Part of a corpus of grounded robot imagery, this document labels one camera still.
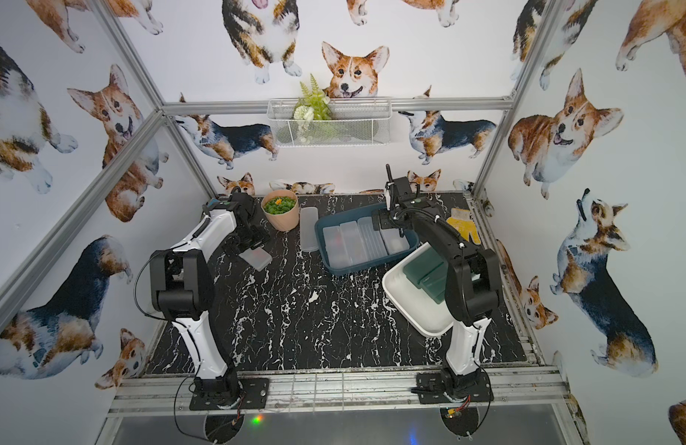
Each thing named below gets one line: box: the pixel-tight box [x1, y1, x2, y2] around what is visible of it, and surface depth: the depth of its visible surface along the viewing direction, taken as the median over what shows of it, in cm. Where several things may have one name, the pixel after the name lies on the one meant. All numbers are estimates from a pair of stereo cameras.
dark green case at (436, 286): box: [419, 271, 449, 305], surface depth 90 cm
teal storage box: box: [315, 204, 420, 275], surface depth 104 cm
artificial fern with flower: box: [292, 73, 332, 143], surface depth 86 cm
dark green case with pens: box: [403, 247, 445, 287], surface depth 95 cm
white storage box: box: [381, 241, 455, 338], surface depth 93 cm
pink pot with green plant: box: [260, 189, 300, 232], surface depth 104 cm
